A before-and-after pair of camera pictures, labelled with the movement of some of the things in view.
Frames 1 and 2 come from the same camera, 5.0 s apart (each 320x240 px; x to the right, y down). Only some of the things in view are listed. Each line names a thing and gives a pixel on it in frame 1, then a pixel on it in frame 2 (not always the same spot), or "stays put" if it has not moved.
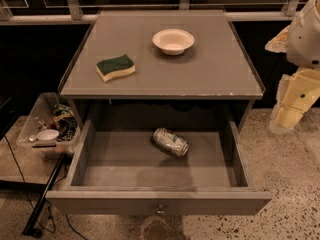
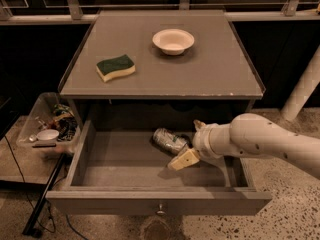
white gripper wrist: [304, 45] → [202, 141]
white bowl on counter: [173, 41] stays put
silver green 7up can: [171, 142] stays put
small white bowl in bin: [47, 135] stays put
